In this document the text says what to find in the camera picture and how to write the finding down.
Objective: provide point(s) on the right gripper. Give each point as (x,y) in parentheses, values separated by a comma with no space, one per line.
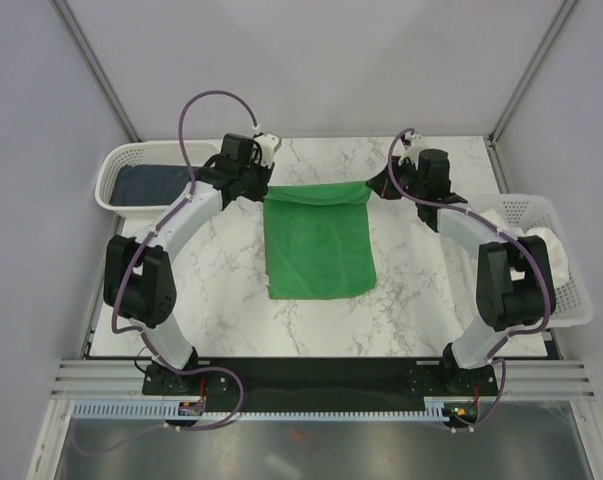
(382,185)

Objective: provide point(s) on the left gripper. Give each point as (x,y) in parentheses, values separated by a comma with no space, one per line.
(263,190)

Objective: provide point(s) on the green towel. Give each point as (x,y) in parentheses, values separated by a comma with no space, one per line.
(317,241)

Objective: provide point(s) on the dark blue towel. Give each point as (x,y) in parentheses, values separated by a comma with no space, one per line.
(149,185)

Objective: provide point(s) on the white towel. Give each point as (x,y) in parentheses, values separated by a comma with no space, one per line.
(558,259)

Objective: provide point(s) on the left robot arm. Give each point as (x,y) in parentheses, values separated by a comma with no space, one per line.
(139,284)

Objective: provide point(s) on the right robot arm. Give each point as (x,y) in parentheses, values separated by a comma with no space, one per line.
(514,293)

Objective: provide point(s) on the white perforated basket left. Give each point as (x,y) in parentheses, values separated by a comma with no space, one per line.
(198,198)

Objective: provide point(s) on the white perforated basket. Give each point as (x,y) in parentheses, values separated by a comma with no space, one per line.
(525,212)
(198,198)

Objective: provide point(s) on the white perforated basket right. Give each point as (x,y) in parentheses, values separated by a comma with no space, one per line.
(525,212)

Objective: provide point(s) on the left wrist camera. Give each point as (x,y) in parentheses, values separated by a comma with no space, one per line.
(267,146)

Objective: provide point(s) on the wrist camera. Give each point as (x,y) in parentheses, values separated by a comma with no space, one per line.
(413,143)
(267,146)

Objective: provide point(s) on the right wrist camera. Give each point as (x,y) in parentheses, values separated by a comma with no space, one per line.
(413,143)

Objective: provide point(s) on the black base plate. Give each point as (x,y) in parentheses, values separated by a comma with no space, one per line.
(321,384)

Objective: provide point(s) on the white cable duct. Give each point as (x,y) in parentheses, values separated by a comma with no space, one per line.
(173,410)

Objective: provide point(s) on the right aluminium frame post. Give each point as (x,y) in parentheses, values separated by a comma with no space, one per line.
(541,53)

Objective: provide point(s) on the aluminium frame post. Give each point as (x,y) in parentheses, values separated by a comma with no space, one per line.
(541,53)
(71,24)

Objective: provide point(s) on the left aluminium frame post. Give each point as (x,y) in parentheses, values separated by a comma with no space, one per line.
(71,24)

